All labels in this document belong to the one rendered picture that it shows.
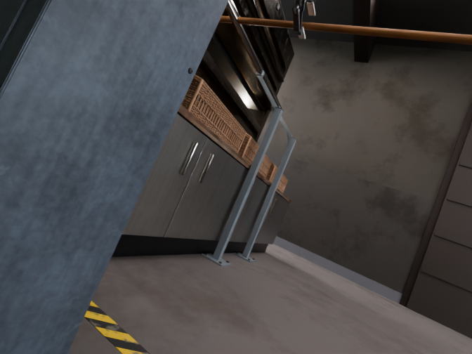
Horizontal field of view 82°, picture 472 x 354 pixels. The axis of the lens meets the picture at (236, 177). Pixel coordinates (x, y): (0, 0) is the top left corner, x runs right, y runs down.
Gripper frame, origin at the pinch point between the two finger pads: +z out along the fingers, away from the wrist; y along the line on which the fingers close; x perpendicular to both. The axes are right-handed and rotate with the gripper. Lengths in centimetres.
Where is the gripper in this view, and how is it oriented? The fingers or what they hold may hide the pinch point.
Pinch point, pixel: (306, 23)
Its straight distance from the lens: 142.5
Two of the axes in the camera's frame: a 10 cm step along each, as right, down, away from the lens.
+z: 3.8, 2.4, 8.9
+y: -3.9, 9.2, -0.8
